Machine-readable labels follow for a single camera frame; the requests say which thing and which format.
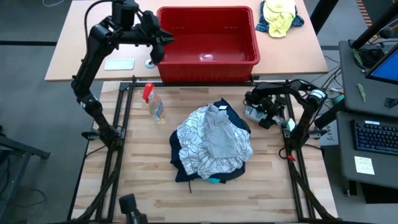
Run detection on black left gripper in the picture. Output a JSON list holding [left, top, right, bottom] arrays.
[[137, 10, 175, 47]]

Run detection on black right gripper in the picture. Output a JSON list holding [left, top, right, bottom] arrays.
[[244, 92, 289, 125]]

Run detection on plain grey garment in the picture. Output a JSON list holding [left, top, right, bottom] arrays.
[[202, 103, 238, 159]]

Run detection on grey white garment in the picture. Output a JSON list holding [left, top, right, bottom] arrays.
[[176, 105, 254, 180]]

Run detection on turquoise shorts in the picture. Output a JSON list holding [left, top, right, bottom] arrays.
[[198, 177, 221, 185]]

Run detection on dark blue patterned garment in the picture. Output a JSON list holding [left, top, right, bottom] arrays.
[[169, 98, 252, 184]]

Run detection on red plastic laundry bin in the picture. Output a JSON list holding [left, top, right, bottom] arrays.
[[156, 6, 261, 83]]

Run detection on slim clear spray bottle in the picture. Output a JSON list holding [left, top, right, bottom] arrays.
[[243, 105, 297, 132]]

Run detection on beige side table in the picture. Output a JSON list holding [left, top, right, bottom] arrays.
[[44, 0, 330, 82]]

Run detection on pale green phone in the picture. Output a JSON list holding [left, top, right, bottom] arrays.
[[104, 58, 136, 71]]

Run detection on grey labelled plate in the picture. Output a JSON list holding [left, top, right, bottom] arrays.
[[319, 123, 340, 147]]

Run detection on grey computer desk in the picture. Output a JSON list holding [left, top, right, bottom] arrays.
[[337, 40, 398, 190]]

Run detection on yellow garment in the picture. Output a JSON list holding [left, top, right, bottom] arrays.
[[262, 0, 297, 39]]

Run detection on yellow and blue cloth pile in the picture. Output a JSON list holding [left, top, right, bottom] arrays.
[[255, 0, 305, 34]]

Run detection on pale yellow paper note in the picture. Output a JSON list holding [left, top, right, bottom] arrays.
[[353, 155, 376, 175]]

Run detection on black backlit keyboard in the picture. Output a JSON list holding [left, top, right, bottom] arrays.
[[351, 119, 398, 156]]

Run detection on monitor with blue screen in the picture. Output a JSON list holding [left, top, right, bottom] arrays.
[[365, 43, 398, 85]]

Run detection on black cylindrical object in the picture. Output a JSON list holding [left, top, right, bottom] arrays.
[[118, 193, 149, 224]]

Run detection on black metal stand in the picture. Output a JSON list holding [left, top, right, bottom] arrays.
[[0, 124, 52, 224]]

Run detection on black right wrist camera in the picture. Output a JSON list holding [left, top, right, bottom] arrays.
[[258, 117, 275, 131]]

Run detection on black aluminium table frame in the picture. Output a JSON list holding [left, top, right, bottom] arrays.
[[67, 74, 340, 224]]

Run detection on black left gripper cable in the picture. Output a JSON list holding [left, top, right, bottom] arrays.
[[83, 0, 114, 44]]

